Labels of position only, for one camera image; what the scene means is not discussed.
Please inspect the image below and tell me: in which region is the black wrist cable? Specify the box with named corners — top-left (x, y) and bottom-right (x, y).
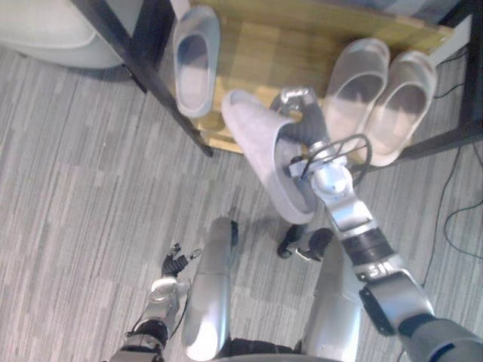
top-left (301, 133), bottom-right (373, 189)

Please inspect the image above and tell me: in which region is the grey slipper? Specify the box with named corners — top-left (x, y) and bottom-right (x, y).
top-left (221, 89), bottom-right (317, 224)
top-left (173, 6), bottom-right (221, 119)

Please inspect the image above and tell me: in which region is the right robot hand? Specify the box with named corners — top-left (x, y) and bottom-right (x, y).
top-left (269, 87), bottom-right (329, 146)

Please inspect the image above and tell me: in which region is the beige slipper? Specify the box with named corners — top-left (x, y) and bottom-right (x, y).
top-left (323, 37), bottom-right (391, 144)
top-left (365, 51), bottom-right (437, 167)

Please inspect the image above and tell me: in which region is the black frame wooden shoe rack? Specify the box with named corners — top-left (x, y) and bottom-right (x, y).
top-left (71, 0), bottom-right (483, 173)

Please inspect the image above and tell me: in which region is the left silver robot leg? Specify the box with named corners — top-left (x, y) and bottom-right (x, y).
top-left (181, 216), bottom-right (239, 361)

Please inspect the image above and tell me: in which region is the white cushioned seat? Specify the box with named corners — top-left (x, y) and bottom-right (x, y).
top-left (0, 0), bottom-right (144, 70)

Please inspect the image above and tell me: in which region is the black floor cable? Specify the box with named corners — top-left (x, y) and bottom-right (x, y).
top-left (420, 48), bottom-right (483, 287)

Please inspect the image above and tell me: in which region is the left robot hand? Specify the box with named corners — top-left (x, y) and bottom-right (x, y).
top-left (162, 242), bottom-right (202, 279)

